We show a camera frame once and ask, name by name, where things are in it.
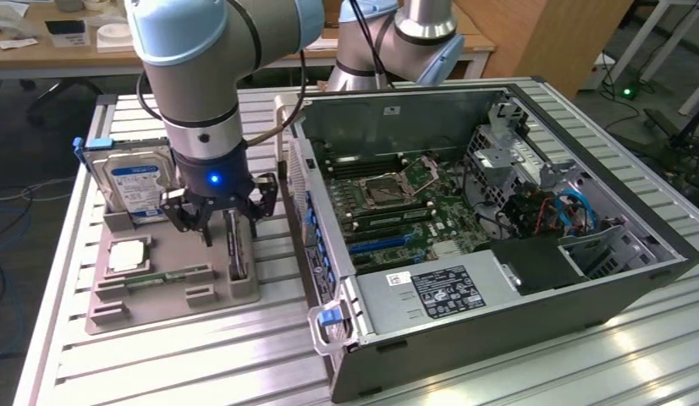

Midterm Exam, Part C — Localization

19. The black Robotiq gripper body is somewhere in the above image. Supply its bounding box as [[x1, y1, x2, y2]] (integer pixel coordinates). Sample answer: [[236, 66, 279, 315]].
[[175, 145, 255, 209]]

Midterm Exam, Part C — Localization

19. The graphics card with metal bracket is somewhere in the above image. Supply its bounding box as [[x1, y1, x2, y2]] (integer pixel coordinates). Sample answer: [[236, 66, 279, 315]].
[[223, 209, 254, 283]]

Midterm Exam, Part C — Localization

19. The hard disk in blue carrier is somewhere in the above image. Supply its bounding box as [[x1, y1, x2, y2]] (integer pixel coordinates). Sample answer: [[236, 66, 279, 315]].
[[71, 133, 184, 225]]

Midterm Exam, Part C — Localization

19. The grey parts rack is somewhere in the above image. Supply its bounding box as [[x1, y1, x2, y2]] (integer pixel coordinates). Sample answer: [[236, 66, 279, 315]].
[[84, 198, 264, 337]]

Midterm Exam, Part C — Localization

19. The silver CPU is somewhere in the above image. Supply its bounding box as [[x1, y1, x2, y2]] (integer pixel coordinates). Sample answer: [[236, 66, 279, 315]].
[[108, 243, 152, 272]]

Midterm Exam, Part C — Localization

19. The green RAM stick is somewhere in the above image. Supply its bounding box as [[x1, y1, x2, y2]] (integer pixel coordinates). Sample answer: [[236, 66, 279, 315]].
[[126, 270, 190, 288]]

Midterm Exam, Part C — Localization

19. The RAM stick with white label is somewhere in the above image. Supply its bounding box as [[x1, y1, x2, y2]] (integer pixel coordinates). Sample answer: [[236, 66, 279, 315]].
[[352, 206, 435, 233]]

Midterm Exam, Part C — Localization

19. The metal socket cover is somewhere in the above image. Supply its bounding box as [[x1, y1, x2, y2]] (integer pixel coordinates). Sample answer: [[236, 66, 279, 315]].
[[402, 155, 443, 189]]

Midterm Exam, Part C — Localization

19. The green motherboard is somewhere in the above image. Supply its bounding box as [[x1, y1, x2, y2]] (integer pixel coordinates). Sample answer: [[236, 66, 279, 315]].
[[320, 143, 497, 276]]

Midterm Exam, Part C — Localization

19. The black office chair base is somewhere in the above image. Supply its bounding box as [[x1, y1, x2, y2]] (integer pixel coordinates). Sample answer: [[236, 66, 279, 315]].
[[19, 74, 152, 126]]

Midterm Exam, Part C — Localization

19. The silver chipset heatsink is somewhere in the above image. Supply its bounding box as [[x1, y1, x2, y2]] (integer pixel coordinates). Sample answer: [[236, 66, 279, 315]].
[[433, 240, 470, 257]]

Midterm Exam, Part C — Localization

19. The white box with round insert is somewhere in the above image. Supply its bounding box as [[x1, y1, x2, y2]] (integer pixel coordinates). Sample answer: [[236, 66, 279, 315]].
[[95, 23, 138, 54]]

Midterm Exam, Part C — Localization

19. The grey power supply unit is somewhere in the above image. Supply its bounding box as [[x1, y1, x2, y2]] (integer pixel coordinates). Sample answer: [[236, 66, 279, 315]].
[[348, 249, 523, 335]]

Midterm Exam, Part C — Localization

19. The white paper stack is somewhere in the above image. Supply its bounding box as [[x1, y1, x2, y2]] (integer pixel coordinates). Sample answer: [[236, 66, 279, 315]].
[[306, 25, 342, 51]]

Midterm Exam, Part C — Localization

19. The metal drive cage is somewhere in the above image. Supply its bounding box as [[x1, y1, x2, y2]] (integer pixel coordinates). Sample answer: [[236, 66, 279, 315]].
[[465, 101, 587, 200]]

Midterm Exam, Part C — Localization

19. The wooden desk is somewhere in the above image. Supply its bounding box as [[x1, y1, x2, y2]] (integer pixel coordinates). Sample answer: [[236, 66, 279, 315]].
[[0, 0, 497, 81]]

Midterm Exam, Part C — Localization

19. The white box with black top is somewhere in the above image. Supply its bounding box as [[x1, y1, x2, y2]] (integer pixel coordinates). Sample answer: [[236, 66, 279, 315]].
[[43, 19, 94, 48]]

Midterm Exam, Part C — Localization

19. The open black PC case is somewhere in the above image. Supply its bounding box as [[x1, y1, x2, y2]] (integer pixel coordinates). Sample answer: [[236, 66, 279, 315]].
[[274, 82, 699, 405]]

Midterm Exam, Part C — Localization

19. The metal disk bay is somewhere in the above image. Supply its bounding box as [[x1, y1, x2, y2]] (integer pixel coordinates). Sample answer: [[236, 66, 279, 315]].
[[557, 223, 675, 283]]

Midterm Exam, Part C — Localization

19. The wooden cabinet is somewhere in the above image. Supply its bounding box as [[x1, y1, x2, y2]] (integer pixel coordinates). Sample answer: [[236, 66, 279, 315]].
[[459, 0, 637, 98]]

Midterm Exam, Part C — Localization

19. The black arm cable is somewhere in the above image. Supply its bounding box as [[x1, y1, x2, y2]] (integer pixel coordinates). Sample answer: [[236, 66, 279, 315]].
[[135, 0, 397, 149]]

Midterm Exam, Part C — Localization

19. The blue wire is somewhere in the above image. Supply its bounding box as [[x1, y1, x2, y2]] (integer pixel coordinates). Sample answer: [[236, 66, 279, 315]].
[[555, 189, 601, 232]]

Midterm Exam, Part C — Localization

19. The white desk frame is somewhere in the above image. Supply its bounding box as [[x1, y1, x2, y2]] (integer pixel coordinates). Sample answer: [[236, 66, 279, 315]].
[[607, 0, 699, 115]]

